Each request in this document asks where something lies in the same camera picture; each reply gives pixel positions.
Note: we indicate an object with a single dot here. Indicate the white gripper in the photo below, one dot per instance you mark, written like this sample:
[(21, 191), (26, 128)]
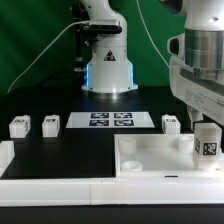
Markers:
[(202, 96)]

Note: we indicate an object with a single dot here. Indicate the white square tabletop part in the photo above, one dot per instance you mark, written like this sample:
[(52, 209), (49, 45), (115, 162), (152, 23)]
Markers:
[(159, 155)]

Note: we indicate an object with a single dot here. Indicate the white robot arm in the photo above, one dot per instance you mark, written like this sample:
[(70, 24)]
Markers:
[(196, 67)]

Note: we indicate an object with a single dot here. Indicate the white sheet with markers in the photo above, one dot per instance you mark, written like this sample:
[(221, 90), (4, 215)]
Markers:
[(110, 120)]

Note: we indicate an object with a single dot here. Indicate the white front obstacle bar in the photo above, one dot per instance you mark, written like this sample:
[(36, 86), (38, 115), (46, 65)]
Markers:
[(115, 191)]

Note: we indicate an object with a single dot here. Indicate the white left obstacle block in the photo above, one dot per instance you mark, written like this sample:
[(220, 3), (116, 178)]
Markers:
[(7, 154)]

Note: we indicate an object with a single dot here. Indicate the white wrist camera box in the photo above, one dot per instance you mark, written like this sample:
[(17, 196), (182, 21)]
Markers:
[(176, 46)]

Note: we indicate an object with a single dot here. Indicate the black post behind robot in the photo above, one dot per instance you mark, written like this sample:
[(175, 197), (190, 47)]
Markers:
[(76, 11)]

